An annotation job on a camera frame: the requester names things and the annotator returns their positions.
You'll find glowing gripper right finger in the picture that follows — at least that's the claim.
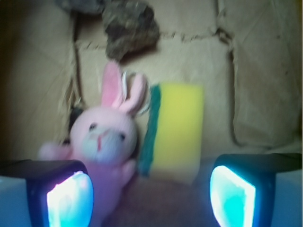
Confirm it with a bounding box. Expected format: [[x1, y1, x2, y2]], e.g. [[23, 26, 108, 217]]
[[210, 153, 303, 227]]

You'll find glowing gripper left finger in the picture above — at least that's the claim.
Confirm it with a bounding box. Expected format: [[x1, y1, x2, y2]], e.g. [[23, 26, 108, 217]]
[[0, 160, 94, 227]]

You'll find yellow and green sponge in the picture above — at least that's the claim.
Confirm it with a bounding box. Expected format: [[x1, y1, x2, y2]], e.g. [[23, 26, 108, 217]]
[[138, 83, 204, 184]]

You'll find pink plush bunny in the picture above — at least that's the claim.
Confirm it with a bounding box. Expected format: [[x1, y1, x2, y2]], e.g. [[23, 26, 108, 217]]
[[38, 61, 147, 226]]

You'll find brown paper bag tray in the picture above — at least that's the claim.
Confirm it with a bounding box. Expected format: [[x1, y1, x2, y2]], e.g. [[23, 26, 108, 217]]
[[0, 0, 302, 227]]

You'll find brown rock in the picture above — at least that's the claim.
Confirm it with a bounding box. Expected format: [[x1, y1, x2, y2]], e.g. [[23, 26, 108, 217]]
[[102, 0, 160, 61]]

